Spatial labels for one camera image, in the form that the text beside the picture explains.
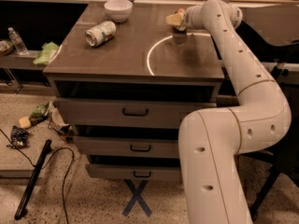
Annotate white green 7up can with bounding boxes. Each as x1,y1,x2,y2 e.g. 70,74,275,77
85,21,117,47

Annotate middle grey drawer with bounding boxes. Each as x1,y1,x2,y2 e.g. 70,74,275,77
74,136,178,159

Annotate black floor cable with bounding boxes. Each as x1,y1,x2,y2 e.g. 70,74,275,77
0,128,76,224

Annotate black office chair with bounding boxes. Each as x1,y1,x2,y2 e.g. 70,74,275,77
236,21,299,221

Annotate top grey drawer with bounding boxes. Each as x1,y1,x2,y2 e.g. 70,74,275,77
54,98,216,129

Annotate blue snack bag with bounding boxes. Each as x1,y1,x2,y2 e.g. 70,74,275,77
7,126,29,148

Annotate green snack bag on floor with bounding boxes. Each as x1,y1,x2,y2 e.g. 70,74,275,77
29,102,50,125

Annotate clear plastic water bottle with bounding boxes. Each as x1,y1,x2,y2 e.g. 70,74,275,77
8,27,28,55

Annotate red coke can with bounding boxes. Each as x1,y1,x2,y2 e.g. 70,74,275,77
174,8,186,32

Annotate blue tape cross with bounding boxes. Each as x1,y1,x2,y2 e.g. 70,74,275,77
122,179,152,217

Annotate grey drawer cabinet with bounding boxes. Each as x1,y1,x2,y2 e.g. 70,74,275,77
44,4,224,169

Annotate bowl on left shelf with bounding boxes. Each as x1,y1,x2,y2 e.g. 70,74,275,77
0,40,14,57

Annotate grey drawer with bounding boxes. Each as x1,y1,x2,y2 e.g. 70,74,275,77
74,136,178,159
86,164,181,182
54,98,216,129

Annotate white ceramic bowl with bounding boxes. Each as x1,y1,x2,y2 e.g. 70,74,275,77
104,0,133,22

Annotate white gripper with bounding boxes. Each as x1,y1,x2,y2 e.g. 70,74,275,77
165,6,204,29

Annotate bottom grey drawer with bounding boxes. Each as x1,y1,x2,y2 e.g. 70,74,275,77
86,164,181,182

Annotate black bar on floor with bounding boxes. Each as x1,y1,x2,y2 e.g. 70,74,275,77
14,139,51,220

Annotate yellow sponge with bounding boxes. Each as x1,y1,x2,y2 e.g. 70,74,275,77
19,117,31,129

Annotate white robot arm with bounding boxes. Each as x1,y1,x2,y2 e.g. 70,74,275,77
166,0,292,224

